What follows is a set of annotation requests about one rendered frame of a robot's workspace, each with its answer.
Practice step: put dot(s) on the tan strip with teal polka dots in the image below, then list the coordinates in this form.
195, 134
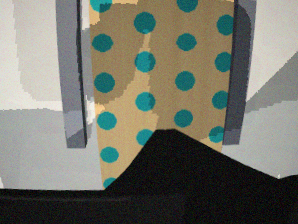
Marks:
158, 64

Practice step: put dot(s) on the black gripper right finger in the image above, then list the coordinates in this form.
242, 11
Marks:
221, 191

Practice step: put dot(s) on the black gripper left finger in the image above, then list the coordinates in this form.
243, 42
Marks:
142, 194

